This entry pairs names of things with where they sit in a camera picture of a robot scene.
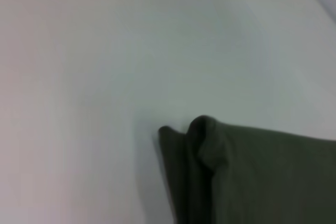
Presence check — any dark green t-shirt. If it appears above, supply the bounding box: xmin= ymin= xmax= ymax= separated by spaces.
xmin=157 ymin=114 xmax=336 ymax=224

